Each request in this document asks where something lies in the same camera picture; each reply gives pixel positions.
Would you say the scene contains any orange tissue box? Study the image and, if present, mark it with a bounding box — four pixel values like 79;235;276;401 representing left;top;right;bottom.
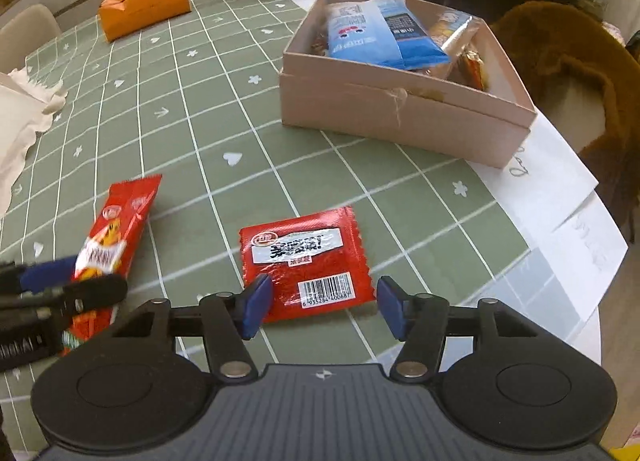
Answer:
97;0;192;43

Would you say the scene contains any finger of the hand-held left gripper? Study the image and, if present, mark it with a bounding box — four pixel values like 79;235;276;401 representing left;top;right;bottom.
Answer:
0;255;80;294
50;273;128;316

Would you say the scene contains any long red snack packet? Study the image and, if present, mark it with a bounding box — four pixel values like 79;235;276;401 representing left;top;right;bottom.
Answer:
60;173;163;357

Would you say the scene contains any cream scalloped cloth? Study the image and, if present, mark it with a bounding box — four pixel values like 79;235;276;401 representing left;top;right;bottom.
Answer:
0;68;68;219

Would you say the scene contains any clear bread packet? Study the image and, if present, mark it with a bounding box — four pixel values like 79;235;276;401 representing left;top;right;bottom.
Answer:
427;8;481;82

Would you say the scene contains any green checked tablecloth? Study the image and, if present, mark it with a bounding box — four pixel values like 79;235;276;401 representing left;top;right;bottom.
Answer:
0;0;531;452

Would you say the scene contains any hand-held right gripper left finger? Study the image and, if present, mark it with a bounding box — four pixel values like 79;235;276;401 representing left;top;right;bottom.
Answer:
114;273;273;380

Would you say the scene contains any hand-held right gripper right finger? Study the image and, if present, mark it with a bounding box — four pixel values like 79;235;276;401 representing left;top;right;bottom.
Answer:
377;276;538;381

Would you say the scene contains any pink cardboard box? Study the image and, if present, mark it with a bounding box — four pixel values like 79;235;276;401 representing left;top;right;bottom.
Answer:
278;0;538;169

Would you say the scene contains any brown furry chair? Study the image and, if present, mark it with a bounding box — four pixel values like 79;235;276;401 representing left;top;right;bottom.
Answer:
490;1;640;237

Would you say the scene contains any blue snack packet dark label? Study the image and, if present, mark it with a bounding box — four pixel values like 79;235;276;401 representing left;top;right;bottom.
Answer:
370;0;451;70

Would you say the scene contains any beige chair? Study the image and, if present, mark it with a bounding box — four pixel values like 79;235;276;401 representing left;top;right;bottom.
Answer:
0;3;62;74

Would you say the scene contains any yellow snack packet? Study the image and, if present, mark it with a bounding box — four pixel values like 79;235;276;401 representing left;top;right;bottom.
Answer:
462;51;488;92

